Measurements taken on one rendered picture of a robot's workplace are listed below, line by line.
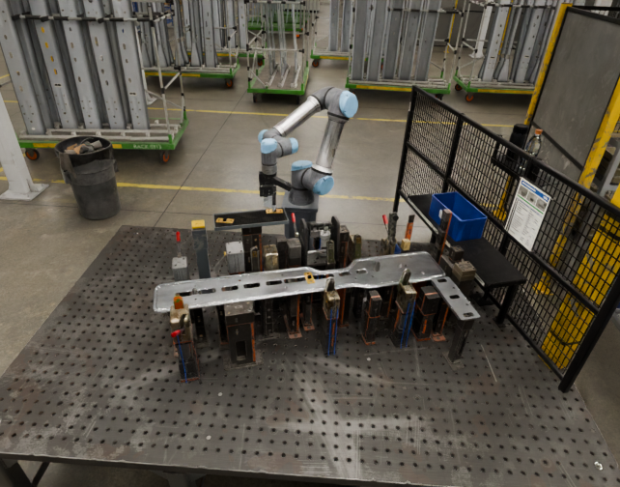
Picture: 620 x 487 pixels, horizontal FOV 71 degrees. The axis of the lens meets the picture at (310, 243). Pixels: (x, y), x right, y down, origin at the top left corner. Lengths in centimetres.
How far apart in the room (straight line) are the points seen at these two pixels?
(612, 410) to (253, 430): 232
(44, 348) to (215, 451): 102
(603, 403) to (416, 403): 165
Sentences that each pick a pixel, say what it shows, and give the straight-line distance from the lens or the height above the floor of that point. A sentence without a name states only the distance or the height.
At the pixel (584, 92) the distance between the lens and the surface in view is 387.
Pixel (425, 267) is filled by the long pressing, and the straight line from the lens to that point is 224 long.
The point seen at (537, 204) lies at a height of 138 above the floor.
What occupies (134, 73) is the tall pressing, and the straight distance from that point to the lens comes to 600.
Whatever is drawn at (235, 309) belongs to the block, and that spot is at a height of 103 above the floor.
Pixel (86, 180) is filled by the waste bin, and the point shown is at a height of 45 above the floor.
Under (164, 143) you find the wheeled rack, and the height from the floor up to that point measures 28.
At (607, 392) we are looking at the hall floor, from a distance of 351.
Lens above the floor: 229
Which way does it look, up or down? 34 degrees down
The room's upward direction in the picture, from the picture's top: 2 degrees clockwise
